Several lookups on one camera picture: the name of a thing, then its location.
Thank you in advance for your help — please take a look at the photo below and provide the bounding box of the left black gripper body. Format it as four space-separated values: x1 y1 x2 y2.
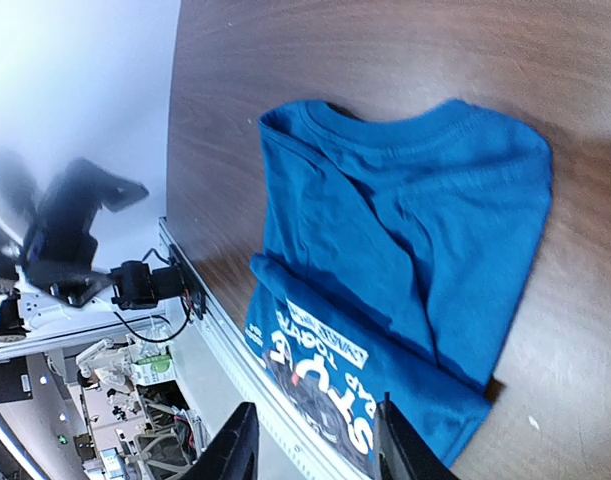
19 214 110 308

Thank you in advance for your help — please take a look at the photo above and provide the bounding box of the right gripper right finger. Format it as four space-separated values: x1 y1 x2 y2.
377 393 458 480

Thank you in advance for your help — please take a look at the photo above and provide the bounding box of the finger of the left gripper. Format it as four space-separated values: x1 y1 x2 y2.
39 158 149 234

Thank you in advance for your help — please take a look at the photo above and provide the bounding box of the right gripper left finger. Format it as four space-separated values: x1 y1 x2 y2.
187 402 260 480

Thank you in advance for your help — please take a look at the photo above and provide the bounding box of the blue garment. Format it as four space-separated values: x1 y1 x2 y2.
244 100 552 475

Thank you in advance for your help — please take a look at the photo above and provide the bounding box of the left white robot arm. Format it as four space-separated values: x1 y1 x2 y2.
0 157 149 343

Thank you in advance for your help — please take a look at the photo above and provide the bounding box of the background lab clutter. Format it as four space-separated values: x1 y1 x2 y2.
0 345 187 479

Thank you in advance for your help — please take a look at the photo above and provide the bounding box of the front aluminium rail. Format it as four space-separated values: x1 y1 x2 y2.
158 217 365 479

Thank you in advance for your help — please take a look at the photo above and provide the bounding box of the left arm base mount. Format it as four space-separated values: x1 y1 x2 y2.
168 243 208 321

